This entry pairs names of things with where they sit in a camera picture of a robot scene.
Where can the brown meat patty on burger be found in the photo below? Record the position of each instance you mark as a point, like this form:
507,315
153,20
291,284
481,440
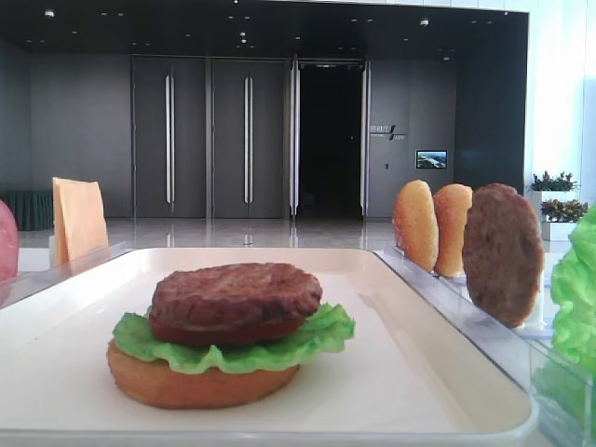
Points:
235,296

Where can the bottom bun slice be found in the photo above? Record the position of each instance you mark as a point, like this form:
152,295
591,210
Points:
156,384

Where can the clear right food rack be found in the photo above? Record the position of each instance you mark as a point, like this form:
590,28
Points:
519,353

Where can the green lettuce in rack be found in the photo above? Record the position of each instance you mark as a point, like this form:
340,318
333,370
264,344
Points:
577,298

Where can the grey double door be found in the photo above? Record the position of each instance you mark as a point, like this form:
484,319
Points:
210,137

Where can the red tomato slice on burger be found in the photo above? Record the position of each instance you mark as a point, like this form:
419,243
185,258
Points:
248,336

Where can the clear food rack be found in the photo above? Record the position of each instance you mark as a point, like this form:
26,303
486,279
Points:
56,272
519,353

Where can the green lettuce leaf on burger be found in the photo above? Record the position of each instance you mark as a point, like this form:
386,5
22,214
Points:
324,332

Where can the bread slice in rack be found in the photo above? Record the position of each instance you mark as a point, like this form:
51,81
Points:
451,205
416,226

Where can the potted plants in white planters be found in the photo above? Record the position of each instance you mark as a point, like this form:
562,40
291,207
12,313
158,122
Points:
557,205

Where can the near bread slice in rack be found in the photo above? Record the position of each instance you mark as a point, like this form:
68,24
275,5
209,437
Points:
451,205

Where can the brown meat patty in rack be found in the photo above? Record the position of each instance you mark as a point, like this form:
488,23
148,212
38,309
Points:
502,254

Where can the far bread slice in rack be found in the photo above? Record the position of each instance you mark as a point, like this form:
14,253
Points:
416,226

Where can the orange cheese slice front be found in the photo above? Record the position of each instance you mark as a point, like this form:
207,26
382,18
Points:
85,226

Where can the clear left food rack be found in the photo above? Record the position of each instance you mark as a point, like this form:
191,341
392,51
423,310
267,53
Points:
56,272

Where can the red tomato slice in rack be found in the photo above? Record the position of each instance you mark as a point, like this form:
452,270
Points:
9,243

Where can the small wall screen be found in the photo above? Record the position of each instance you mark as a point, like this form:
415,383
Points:
431,159

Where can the orange cheese slice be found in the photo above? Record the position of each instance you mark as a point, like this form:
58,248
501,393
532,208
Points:
85,226
60,246

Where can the orange cheese slice rear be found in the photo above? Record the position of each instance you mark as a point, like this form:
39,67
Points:
60,246

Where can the green draped table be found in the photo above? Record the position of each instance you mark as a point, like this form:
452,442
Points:
32,209

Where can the white rectangular tray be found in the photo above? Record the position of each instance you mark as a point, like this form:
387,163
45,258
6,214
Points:
407,378

